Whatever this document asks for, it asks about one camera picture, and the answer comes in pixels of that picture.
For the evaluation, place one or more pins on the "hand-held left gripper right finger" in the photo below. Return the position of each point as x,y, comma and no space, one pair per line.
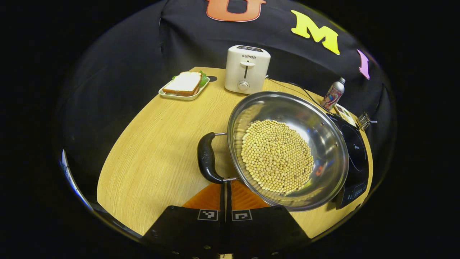
266,230

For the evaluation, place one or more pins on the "sandwich with lettuce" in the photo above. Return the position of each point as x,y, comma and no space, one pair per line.
185,83

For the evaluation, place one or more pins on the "black induction cooktop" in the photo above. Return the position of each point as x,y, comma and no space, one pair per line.
355,151

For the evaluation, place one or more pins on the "black table grommet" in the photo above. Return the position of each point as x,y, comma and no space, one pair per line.
212,78

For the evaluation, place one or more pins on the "silver printed drink bottle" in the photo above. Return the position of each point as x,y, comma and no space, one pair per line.
332,95

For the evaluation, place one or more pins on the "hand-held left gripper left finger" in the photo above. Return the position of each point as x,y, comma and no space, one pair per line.
190,230

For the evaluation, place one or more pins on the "heap of yellow soybeans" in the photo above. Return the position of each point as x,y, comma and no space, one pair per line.
276,154

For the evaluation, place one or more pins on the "black backdrop cloth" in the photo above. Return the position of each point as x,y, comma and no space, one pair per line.
143,54

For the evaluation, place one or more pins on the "white divided bean tray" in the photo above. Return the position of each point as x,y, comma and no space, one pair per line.
345,114

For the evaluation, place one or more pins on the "white toaster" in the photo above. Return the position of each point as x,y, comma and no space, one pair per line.
248,72

